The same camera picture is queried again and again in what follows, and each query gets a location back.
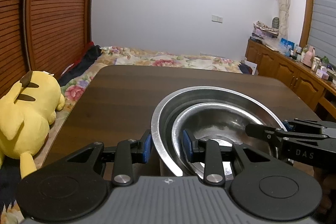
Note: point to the clear plastic bag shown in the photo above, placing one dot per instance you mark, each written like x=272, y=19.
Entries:
x=271, y=45

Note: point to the yellow plush toy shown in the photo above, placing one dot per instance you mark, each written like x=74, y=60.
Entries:
x=29, y=113

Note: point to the white wall socket strip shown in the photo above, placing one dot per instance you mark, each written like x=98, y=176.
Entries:
x=212, y=54

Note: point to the white paper bag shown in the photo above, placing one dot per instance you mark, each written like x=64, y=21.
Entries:
x=252, y=66

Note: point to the wooden cabinet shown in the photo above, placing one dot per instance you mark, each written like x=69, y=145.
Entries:
x=278, y=69

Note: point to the green-capped bottle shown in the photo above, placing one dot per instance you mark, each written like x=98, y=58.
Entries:
x=304, y=52

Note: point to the black and red garment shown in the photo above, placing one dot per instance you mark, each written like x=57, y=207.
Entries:
x=81, y=64

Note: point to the purple packet pile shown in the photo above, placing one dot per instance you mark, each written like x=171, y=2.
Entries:
x=265, y=34

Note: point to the small stainless steel bowl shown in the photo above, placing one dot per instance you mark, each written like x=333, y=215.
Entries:
x=218, y=119

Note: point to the patterned cloth bundle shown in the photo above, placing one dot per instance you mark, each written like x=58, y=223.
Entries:
x=265, y=26

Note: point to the small grey fan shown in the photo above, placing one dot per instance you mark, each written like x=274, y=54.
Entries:
x=276, y=22

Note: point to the floral blanket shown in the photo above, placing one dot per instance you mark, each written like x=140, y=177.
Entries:
x=162, y=62

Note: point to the white wall switch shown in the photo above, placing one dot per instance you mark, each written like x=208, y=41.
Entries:
x=217, y=18

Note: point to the black box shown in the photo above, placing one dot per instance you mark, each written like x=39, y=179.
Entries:
x=257, y=39

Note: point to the pink thermos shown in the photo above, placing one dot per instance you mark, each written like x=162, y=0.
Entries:
x=309, y=56

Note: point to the open wooden drawer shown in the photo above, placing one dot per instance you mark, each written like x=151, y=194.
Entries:
x=328, y=107

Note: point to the wooden window frame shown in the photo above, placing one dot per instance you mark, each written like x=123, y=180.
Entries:
x=307, y=3

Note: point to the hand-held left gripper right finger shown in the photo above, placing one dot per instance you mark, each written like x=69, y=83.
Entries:
x=187, y=145

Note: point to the blue box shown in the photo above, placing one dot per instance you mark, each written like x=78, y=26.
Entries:
x=287, y=44

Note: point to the wooden louvered wardrobe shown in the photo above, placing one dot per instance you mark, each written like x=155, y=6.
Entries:
x=52, y=16

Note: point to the pale purple tissue box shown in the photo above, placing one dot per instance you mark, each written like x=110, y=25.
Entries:
x=323, y=73

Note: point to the group of small bottles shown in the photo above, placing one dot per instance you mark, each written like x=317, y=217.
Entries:
x=295, y=52

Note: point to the white jar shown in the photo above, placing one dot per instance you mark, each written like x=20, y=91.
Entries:
x=316, y=64

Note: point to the large stainless steel bowl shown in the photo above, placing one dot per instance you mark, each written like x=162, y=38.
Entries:
x=210, y=95

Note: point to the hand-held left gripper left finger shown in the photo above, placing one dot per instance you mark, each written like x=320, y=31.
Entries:
x=146, y=148

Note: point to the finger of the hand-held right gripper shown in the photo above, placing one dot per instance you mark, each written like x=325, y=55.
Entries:
x=286, y=126
x=265, y=132

